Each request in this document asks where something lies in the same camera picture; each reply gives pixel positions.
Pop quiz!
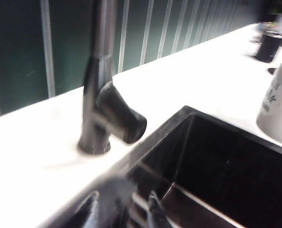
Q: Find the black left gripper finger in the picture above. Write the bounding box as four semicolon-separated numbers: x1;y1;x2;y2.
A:
83;177;138;228

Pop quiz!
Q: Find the dark metal faucet lever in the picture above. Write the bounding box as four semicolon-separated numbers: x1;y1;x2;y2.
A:
95;80;148;145

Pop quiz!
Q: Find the white Starbucks mug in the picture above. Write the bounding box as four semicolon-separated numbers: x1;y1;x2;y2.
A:
255;62;282;153

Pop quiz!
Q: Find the black kitchen sink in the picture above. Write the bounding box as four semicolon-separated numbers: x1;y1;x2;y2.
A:
39;105;282;228

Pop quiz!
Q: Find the dark metal faucet body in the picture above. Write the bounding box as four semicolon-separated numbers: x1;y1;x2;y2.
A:
77;0;119;155

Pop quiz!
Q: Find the black cup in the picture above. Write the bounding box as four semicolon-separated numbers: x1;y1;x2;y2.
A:
252;30;282;64

